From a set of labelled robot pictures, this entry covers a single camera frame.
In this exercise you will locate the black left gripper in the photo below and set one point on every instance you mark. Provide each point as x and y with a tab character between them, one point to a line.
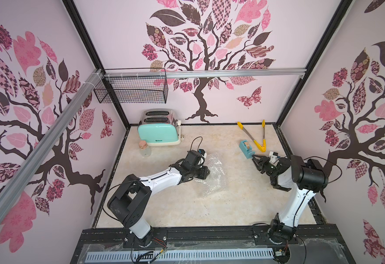
204	175

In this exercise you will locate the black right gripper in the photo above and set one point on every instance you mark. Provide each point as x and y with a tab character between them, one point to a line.
265	163

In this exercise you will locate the clear bubble wrap sheet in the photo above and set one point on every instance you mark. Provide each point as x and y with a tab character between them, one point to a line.
216	182

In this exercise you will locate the teal tape dispenser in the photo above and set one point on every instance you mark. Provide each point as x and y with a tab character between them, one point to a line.
246	149

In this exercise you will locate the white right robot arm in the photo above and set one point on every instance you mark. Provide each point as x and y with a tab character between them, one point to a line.
303	179

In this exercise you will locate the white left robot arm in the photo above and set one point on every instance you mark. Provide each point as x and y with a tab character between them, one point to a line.
131	197

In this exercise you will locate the small cork-stoppered glass bottle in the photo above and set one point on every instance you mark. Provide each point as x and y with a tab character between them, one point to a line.
144	148

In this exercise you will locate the mint green toaster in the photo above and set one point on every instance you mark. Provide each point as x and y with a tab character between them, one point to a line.
160	127

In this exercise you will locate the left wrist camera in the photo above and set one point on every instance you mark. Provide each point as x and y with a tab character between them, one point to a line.
202	152

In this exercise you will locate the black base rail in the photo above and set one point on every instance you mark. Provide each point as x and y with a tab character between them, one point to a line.
166	235

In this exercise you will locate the white slotted cable duct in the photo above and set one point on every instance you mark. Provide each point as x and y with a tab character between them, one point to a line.
171	256

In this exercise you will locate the aluminium frame rail back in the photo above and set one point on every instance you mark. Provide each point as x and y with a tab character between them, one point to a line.
209	73

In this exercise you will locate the aluminium frame rail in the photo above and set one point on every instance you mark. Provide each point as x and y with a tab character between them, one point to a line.
209	73
13	189

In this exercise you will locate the black wire basket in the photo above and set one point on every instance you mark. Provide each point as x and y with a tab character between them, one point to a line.
133	85

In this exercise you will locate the aluminium frame rail left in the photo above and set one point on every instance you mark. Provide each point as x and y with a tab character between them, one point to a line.
13	189

